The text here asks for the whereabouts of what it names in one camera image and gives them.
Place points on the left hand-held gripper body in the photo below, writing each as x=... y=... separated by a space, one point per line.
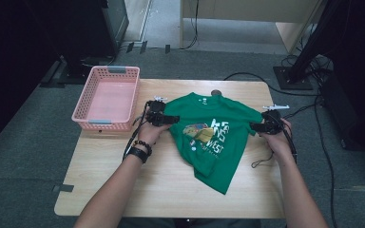
x=155 y=110

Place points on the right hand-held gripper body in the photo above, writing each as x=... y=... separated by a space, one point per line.
x=273 y=122

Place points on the green printed t-shirt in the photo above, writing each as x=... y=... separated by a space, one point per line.
x=212 y=145

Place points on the person's right hand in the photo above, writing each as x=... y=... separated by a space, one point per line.
x=282 y=141

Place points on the person's left hand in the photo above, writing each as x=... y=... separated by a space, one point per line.
x=150 y=134

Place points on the black wrist watch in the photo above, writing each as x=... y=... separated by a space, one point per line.
x=137 y=154

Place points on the pink plastic basket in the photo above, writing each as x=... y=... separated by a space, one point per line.
x=107 y=101

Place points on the round grey table grommet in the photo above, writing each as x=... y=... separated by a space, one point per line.
x=216 y=92

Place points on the dark equipment box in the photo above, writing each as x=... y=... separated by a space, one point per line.
x=358 y=114

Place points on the black stand pole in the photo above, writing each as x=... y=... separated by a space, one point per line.
x=313 y=38

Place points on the black monitor on stand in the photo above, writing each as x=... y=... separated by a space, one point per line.
x=82 y=28

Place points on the light wooden desk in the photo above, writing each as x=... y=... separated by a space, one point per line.
x=250 y=9

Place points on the grey floor tape strip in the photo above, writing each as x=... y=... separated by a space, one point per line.
x=64 y=188

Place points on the dark curtain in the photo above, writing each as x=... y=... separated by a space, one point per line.
x=6 y=63

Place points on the black stand base plate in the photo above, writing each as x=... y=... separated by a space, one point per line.
x=293 y=83

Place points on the black floor bracket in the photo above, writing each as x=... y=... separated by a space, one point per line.
x=130 y=47
x=143 y=47
x=167 y=48

